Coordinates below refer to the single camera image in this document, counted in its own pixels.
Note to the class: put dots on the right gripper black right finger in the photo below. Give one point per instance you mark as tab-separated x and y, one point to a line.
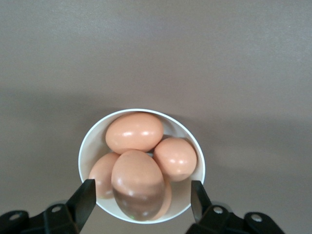
207	219

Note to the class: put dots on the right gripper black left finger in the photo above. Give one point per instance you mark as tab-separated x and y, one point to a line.
73	209

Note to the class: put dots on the brown egg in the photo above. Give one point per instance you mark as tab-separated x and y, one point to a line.
168	197
134	132
137	180
175	159
103	174

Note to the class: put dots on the white round bowl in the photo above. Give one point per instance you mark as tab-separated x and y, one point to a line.
91	148

